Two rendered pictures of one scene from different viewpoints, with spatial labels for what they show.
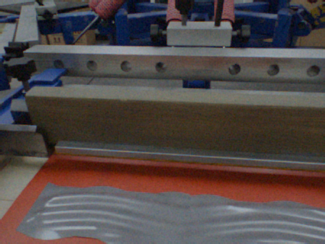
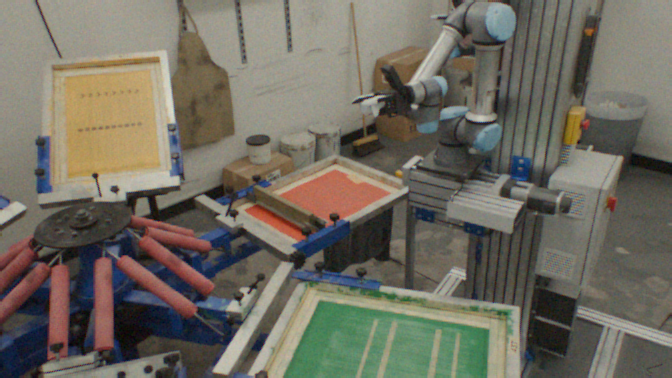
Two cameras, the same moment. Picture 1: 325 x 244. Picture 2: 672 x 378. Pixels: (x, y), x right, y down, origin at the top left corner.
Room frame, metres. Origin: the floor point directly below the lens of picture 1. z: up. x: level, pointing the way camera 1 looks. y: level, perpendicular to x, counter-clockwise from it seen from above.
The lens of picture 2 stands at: (1.85, 1.57, 2.28)
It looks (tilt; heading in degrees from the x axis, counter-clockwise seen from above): 29 degrees down; 219
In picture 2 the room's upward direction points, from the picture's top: 2 degrees counter-clockwise
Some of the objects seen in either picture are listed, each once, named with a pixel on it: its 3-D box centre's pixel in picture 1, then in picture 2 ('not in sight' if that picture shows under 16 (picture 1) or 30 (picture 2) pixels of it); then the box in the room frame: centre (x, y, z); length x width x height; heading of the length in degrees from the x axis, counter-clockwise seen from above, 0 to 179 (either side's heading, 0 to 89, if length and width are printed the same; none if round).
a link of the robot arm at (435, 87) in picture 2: not in sight; (429, 89); (0.16, 0.63, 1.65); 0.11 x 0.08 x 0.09; 161
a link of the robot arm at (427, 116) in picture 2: not in sight; (424, 115); (0.16, 0.61, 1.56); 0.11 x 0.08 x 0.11; 71
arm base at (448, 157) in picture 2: not in sight; (452, 149); (-0.13, 0.59, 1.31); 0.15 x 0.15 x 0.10
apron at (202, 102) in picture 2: not in sight; (197, 78); (-0.76, -1.86, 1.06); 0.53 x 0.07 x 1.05; 172
